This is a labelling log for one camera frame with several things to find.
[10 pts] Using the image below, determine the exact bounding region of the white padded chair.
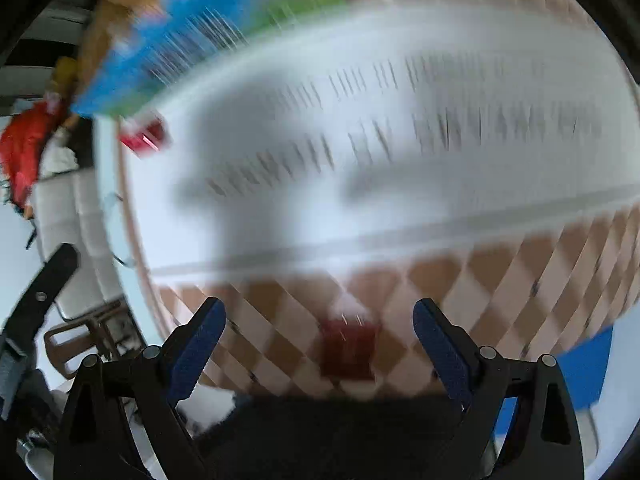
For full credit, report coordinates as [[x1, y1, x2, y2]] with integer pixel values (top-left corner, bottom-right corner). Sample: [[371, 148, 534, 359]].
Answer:
[[29, 169, 132, 322]]

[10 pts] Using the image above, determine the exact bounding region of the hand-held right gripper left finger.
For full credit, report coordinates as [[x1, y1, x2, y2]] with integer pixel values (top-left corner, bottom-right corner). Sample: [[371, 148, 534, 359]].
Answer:
[[52, 297, 227, 480]]

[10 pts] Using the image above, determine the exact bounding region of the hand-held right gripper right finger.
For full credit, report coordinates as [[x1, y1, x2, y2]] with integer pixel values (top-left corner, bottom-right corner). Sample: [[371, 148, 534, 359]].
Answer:
[[412, 297, 586, 480]]

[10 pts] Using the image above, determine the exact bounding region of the blue green snack packet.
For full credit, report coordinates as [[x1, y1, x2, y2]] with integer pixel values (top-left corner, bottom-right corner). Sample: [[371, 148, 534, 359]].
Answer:
[[70, 0, 351, 119]]

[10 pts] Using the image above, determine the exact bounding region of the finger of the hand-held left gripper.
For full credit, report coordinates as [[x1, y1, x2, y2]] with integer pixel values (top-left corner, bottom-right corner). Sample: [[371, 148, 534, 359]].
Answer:
[[9, 242, 82, 343]]

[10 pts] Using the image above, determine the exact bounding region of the wooden chair frame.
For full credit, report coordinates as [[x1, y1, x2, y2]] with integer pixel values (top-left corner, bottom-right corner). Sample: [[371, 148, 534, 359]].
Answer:
[[44, 300, 142, 382]]

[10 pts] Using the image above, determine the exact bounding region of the beige diamond pattern box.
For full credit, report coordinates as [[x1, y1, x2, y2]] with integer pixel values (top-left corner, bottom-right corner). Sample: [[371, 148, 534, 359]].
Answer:
[[92, 0, 640, 403]]

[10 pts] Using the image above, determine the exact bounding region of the yellow bin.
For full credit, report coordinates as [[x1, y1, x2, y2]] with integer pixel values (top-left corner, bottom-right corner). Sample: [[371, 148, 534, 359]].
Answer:
[[52, 57, 82, 97]]

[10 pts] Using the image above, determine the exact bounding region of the blue sheet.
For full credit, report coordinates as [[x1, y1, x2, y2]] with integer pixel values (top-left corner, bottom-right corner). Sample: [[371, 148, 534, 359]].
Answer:
[[492, 325, 614, 442]]

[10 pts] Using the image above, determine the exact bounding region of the red bag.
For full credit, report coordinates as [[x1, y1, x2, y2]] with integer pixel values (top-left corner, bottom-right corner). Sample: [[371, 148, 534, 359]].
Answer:
[[0, 102, 69, 213]]

